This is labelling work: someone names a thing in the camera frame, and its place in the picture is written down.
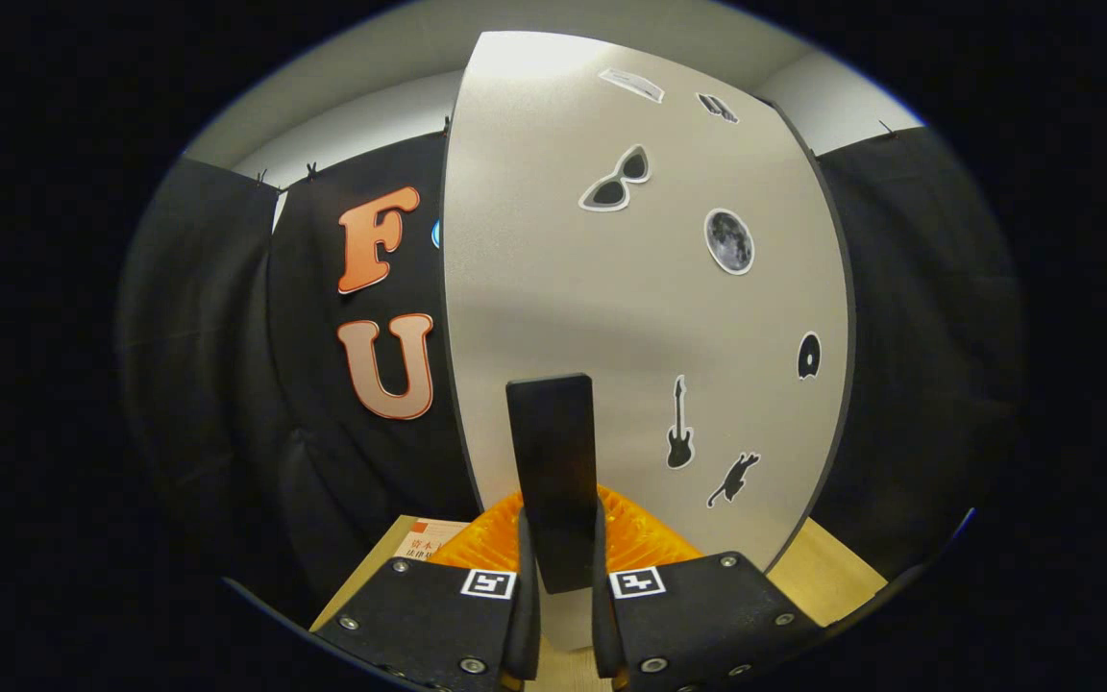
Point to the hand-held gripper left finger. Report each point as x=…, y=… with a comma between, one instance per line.
x=528, y=615

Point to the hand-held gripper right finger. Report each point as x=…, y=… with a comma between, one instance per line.
x=603, y=625

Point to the beige shoe cabinet door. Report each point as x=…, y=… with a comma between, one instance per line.
x=563, y=240

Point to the dark grey shoe cabinet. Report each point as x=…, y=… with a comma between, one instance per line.
x=852, y=322

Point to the black backdrop cloth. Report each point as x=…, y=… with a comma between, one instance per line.
x=227, y=384

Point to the row of black cloth clips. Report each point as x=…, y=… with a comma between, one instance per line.
x=311, y=172

